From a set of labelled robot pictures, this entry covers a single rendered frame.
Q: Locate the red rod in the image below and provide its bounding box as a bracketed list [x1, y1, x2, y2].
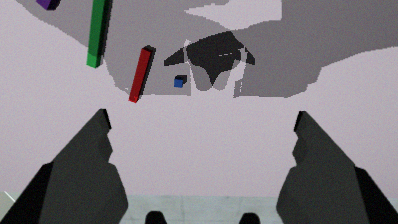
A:
[128, 47, 153, 103]

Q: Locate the green rod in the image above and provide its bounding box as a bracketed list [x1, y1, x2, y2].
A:
[86, 0, 110, 68]

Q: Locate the purple rod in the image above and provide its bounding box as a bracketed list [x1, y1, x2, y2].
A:
[36, 0, 59, 10]

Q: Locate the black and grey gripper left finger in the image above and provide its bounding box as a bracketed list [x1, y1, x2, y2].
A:
[0, 109, 129, 224]

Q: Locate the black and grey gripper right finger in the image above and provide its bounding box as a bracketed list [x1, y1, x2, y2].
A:
[276, 111, 398, 224]

